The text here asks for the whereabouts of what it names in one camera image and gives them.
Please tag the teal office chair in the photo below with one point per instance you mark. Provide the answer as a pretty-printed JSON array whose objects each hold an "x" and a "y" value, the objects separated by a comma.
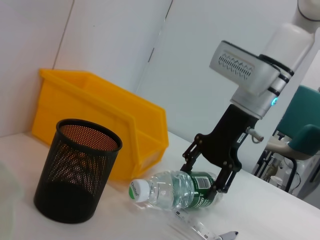
[{"x": 305, "y": 110}]

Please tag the black mesh pen cup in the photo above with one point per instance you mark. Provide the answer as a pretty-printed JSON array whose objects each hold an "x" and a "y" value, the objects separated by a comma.
[{"x": 75, "y": 180}]

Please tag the clear green-label water bottle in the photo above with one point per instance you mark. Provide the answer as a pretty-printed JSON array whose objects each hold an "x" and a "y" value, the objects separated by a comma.
[{"x": 170, "y": 190}]

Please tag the yellow plastic bin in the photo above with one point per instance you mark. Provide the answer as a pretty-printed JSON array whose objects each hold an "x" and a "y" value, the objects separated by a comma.
[{"x": 100, "y": 105}]

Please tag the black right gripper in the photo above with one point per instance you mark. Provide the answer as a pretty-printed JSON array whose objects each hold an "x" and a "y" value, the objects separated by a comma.
[{"x": 225, "y": 145}]

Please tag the clear plastic ruler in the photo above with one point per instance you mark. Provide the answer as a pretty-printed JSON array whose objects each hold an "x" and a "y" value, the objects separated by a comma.
[{"x": 195, "y": 225}]

